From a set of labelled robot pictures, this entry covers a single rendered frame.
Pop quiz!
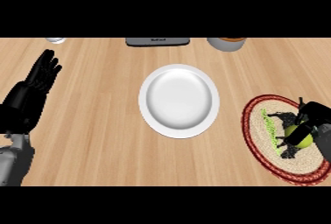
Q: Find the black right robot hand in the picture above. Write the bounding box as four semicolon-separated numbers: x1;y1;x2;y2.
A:
284;97;331;146

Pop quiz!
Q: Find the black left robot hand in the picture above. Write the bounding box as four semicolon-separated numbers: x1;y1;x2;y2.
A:
0;49;64;136

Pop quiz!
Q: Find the green pear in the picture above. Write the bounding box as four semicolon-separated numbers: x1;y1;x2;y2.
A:
284;123;315;149

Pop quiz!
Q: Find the round woven red-rimmed placemat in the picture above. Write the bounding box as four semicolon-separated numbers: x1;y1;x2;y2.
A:
241;94;331;186

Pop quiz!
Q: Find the white plate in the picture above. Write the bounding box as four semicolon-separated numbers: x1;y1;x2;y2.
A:
137;63;222;139

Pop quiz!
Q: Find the small white round object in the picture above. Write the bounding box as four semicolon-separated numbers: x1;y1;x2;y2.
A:
44;37;68;45

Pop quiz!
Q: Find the grey pot with brown contents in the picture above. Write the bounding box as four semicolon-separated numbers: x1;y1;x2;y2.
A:
205;37;248;53

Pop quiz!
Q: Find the grey flat appliance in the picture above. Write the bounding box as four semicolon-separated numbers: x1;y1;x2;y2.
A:
124;37;192;48

